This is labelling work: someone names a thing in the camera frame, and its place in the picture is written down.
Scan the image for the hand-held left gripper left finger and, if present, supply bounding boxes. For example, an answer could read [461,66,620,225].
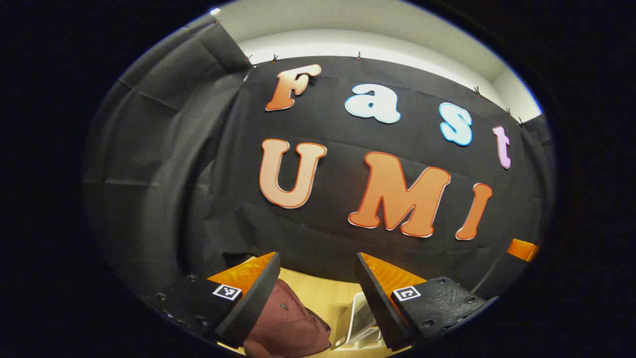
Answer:
[148,251,282,350]

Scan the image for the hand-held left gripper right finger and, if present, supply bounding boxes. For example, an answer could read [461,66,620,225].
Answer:
[355,252,497,352]

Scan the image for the white plastic bookshelf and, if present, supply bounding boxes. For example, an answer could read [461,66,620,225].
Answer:
[332,292,386,349]

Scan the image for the maroon schoolbag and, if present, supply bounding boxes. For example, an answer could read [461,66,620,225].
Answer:
[242,278,332,358]

